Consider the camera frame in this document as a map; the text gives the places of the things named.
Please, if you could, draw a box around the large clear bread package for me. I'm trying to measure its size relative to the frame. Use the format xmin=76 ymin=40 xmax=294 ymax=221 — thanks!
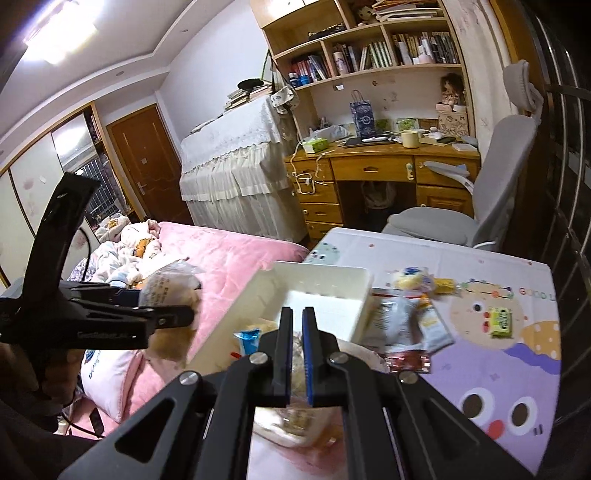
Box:
xmin=139 ymin=260 xmax=202 ymax=365

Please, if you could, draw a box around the white lace covered piano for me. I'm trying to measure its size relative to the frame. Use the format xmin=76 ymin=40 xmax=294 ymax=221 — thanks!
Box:
xmin=179 ymin=95 xmax=307 ymax=242

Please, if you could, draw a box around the doll on shelf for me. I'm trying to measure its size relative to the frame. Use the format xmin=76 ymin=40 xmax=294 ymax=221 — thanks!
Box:
xmin=441 ymin=73 xmax=466 ymax=107

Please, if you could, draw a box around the wooden desk with drawers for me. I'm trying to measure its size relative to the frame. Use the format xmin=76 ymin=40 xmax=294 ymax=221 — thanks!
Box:
xmin=284 ymin=144 xmax=481 ymax=240

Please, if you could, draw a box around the blue white snack packet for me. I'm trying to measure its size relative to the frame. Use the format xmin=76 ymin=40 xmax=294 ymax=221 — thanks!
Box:
xmin=233 ymin=328 xmax=263 ymax=356

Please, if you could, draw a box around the gold snack bar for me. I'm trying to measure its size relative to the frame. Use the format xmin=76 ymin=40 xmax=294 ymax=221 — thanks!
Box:
xmin=434 ymin=278 xmax=458 ymax=295

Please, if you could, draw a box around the grey office chair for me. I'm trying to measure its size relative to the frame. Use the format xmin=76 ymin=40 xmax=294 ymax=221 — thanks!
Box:
xmin=383 ymin=59 xmax=544 ymax=251

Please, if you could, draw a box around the white label snack packet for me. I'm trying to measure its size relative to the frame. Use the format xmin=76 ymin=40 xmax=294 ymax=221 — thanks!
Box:
xmin=416 ymin=298 xmax=454 ymax=354

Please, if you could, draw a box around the green tissue box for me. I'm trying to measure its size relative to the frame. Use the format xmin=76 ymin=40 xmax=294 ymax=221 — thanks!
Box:
xmin=301 ymin=138 xmax=329 ymax=155

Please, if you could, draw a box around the dark brown snack packet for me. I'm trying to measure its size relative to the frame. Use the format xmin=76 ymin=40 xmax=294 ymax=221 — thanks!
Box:
xmin=385 ymin=350 xmax=431 ymax=373

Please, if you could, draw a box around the wooden bookshelf hutch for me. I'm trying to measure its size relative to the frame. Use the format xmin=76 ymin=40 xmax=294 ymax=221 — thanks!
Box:
xmin=250 ymin=0 xmax=474 ymax=137

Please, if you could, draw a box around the long bread roll package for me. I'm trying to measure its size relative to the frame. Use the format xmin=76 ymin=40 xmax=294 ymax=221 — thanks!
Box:
xmin=287 ymin=333 xmax=311 ymax=436

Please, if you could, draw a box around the person left hand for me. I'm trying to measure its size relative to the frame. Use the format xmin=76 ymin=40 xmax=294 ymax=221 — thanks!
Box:
xmin=1 ymin=343 xmax=85 ymax=432

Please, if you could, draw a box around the white plastic organizer tray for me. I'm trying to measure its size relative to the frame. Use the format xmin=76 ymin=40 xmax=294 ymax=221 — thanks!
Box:
xmin=186 ymin=261 xmax=375 ymax=377

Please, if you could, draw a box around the green square candy packet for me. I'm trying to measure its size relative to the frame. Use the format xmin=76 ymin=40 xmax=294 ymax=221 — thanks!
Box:
xmin=488 ymin=307 xmax=513 ymax=338

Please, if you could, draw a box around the white printed pillow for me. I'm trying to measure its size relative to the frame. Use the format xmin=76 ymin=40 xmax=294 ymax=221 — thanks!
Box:
xmin=80 ymin=350 xmax=143 ymax=422

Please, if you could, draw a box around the yellow cake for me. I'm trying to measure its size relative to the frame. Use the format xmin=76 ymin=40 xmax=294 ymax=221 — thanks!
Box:
xmin=393 ymin=267 xmax=436 ymax=293

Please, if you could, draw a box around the white charging cable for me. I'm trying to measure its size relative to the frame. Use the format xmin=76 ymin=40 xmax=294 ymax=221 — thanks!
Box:
xmin=290 ymin=142 xmax=332 ymax=197

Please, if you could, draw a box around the cartoon printed tablecloth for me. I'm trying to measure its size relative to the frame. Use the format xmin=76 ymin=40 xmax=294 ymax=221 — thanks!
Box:
xmin=322 ymin=228 xmax=561 ymax=473

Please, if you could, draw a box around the blue paper gift bag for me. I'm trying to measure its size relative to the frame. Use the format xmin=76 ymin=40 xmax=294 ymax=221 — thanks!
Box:
xmin=349 ymin=90 xmax=377 ymax=140

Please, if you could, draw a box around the brown wooden door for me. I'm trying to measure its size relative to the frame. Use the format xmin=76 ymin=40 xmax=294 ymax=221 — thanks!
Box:
xmin=107 ymin=104 xmax=192 ymax=225

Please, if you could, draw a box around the pink quilt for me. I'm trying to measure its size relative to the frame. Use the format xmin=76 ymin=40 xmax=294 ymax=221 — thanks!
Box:
xmin=73 ymin=222 xmax=308 ymax=432

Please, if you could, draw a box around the patterned crumpled blanket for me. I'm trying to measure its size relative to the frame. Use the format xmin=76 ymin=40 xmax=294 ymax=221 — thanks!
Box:
xmin=68 ymin=214 xmax=162 ymax=287

